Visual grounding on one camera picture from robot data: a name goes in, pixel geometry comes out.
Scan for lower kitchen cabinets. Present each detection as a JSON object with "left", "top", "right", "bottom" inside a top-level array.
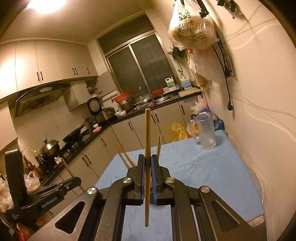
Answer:
[{"left": 41, "top": 96, "right": 202, "bottom": 218}]

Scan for kitchen cabinets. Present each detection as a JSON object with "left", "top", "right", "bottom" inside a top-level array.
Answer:
[
  {"left": 1, "top": 40, "right": 97, "bottom": 98},
  {"left": 41, "top": 96, "right": 202, "bottom": 218}
]

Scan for black kitchen countertop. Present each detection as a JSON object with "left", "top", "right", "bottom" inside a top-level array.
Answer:
[{"left": 39, "top": 90, "right": 202, "bottom": 188}]

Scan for upper kitchen cabinets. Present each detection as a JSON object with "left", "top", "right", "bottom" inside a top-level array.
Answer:
[{"left": 1, "top": 40, "right": 97, "bottom": 98}]

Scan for dark kitchen window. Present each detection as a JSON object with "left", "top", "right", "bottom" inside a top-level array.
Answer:
[{"left": 97, "top": 15, "right": 176, "bottom": 96}]

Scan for long diagonal wooden chopstick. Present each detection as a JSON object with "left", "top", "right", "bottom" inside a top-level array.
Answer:
[{"left": 114, "top": 144, "right": 130, "bottom": 169}]

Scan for steel wok with lid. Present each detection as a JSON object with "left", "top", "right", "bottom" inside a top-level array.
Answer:
[{"left": 40, "top": 139, "right": 60, "bottom": 160}]

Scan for clear glass mug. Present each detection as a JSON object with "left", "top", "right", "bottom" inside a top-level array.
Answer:
[{"left": 189, "top": 112, "right": 217, "bottom": 149}]

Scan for black frying pan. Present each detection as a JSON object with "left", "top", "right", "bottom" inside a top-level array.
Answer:
[{"left": 63, "top": 120, "right": 85, "bottom": 144}]

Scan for yellow plastic bag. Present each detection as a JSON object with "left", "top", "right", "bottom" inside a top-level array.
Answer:
[{"left": 168, "top": 123, "right": 188, "bottom": 143}]

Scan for blue plastic bag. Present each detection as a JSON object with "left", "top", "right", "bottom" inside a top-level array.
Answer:
[{"left": 212, "top": 113, "right": 225, "bottom": 131}]

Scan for black range hood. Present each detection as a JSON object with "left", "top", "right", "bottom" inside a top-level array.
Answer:
[{"left": 15, "top": 83, "right": 71, "bottom": 117}]

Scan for black rice cooker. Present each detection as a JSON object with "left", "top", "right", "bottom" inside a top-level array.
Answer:
[{"left": 87, "top": 97, "right": 115, "bottom": 123}]

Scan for red basin on pot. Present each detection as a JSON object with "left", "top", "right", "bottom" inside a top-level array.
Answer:
[{"left": 113, "top": 91, "right": 130, "bottom": 103}]

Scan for wooden cutting board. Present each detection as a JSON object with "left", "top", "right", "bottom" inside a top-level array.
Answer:
[{"left": 178, "top": 87, "right": 201, "bottom": 97}]

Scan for glass pot lid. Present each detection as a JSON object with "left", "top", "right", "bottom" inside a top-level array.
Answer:
[{"left": 134, "top": 91, "right": 151, "bottom": 105}]

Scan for chrome sink faucet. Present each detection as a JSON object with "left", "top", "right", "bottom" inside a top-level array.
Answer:
[{"left": 139, "top": 84, "right": 151, "bottom": 102}]

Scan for blue label bottle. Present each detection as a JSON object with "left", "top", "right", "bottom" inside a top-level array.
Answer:
[{"left": 180, "top": 75, "right": 193, "bottom": 89}]

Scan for white detergent jug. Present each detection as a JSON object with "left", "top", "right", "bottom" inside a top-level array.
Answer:
[{"left": 165, "top": 75, "right": 176, "bottom": 90}]

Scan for clear hanging plastic bags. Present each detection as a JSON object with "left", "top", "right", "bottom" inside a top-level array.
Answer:
[{"left": 172, "top": 46, "right": 225, "bottom": 84}]

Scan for white printed hanging bag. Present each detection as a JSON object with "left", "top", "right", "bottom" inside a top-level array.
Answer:
[{"left": 168, "top": 1, "right": 219, "bottom": 50}]

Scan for black power cable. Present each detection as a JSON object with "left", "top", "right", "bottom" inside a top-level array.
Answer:
[{"left": 211, "top": 34, "right": 234, "bottom": 112}]

